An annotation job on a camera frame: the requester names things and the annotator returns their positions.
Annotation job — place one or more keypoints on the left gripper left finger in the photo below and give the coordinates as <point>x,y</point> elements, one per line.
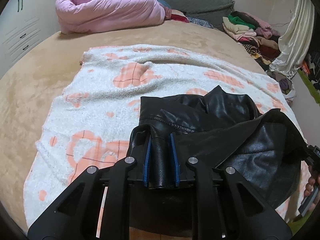
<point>97,204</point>

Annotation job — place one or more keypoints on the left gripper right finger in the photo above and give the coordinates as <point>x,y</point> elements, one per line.
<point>214,200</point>

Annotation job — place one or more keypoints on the black leather jacket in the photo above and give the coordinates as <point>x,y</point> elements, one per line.
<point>269,158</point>

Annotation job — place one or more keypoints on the bag of clothes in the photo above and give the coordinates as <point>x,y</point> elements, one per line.
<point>285,84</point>

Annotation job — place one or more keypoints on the green edged clothes shelf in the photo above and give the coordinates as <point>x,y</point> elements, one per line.
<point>309,73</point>

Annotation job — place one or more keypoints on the pile of folded clothes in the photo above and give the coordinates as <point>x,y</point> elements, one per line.
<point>258,38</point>

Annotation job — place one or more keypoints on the right hand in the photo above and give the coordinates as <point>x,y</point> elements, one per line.
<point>314,178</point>

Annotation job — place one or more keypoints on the white pink patterned blanket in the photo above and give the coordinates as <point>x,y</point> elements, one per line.
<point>91,121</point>

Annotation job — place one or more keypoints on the cream satin curtain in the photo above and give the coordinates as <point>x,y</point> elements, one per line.
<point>294,44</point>

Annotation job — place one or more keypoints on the tan bed cover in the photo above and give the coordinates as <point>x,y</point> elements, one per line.
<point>28,88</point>

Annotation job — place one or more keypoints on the pink rolled duvet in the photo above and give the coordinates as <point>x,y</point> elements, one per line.
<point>99,16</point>

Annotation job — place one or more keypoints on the white wardrobe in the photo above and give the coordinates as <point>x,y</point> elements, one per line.
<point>25,24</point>

